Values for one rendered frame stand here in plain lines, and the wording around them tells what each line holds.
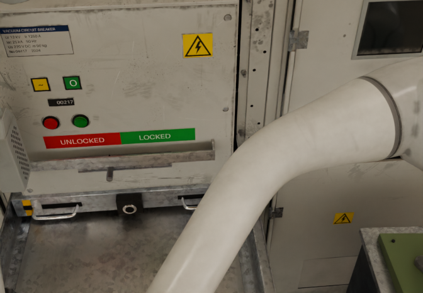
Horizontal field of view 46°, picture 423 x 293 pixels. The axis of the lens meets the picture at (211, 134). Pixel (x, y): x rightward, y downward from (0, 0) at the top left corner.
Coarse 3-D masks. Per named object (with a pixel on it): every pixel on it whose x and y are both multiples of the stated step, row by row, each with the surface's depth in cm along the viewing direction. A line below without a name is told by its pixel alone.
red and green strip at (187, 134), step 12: (120, 132) 106; (132, 132) 106; (144, 132) 106; (156, 132) 107; (168, 132) 107; (180, 132) 107; (192, 132) 108; (48, 144) 106; (60, 144) 106; (72, 144) 107; (84, 144) 107; (96, 144) 107; (108, 144) 108; (120, 144) 108
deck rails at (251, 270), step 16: (16, 224) 119; (0, 240) 108; (16, 240) 116; (256, 240) 108; (0, 256) 108; (16, 256) 112; (240, 256) 112; (256, 256) 107; (16, 272) 109; (256, 272) 108; (256, 288) 106
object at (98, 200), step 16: (16, 192) 117; (80, 192) 117; (96, 192) 117; (112, 192) 117; (128, 192) 117; (144, 192) 117; (160, 192) 118; (176, 192) 118; (192, 192) 119; (16, 208) 117; (48, 208) 118; (64, 208) 118; (80, 208) 119; (96, 208) 119; (112, 208) 120
